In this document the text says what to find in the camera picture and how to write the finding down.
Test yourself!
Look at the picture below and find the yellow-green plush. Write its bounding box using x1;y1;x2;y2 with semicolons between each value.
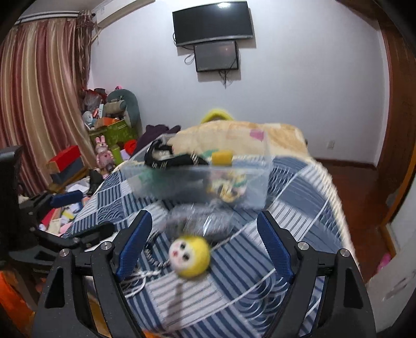
200;109;233;125

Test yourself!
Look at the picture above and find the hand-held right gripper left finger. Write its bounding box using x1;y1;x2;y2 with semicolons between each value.
32;210;153;338

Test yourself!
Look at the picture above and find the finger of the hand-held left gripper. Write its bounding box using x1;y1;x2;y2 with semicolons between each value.
32;222;116;253
19;190;84;225

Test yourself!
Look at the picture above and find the beige fleece blanket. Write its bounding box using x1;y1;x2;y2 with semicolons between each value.
169;121;308;160

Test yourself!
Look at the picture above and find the grey flat box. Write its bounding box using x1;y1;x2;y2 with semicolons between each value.
50;159;88;186

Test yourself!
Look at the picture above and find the clear plastic storage box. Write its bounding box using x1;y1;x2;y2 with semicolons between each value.
122;130;272;209

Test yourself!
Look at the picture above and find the colourful small toy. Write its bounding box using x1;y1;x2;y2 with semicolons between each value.
208;172;251;203

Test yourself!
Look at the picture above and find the yellow plush doll head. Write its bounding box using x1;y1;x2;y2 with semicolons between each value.
168;236;212;279

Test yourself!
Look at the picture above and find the white cabinet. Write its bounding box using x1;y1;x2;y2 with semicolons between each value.
367;224;416;327

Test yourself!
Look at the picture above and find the striped red-brown curtain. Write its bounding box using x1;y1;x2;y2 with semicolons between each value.
0;18;95;197

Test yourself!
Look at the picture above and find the white cord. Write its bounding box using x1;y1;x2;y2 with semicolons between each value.
123;239;170;298

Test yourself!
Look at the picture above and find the pile of papers and packets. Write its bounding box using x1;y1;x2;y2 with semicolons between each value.
19;177;98;236

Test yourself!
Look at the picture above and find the brown wooden wardrobe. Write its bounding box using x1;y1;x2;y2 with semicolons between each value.
374;19;416;228

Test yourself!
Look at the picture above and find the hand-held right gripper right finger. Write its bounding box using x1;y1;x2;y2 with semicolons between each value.
256;211;378;338

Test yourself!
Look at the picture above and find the dark purple clothing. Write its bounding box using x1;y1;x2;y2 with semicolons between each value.
135;124;181;154

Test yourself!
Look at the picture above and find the large black wall television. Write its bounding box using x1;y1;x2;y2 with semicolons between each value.
172;1;255;47

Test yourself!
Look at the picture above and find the red flat box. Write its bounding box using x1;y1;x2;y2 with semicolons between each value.
46;145;82;173

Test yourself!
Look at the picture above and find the grey-green plush dinosaur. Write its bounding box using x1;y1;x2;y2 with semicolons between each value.
104;88;142;134

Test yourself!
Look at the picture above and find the silver plastic packet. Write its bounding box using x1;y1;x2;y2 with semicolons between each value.
164;203;238;243

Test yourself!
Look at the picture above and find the yellow sponge block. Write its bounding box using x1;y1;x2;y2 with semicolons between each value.
212;150;233;167

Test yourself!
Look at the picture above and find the black strap with white print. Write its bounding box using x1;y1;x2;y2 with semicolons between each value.
144;140;209;171

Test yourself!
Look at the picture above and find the blue striped patchwork quilt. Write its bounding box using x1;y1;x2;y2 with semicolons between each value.
62;153;353;338

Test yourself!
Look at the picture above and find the small black wall monitor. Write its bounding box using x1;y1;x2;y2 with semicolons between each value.
194;41;240;73

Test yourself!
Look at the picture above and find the pink rabbit doll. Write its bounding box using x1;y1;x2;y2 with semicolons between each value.
95;136;115;173

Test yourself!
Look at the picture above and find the green cardboard box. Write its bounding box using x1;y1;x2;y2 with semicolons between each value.
88;119;139;156

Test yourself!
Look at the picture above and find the white air conditioner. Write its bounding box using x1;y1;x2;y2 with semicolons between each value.
94;0;157;27

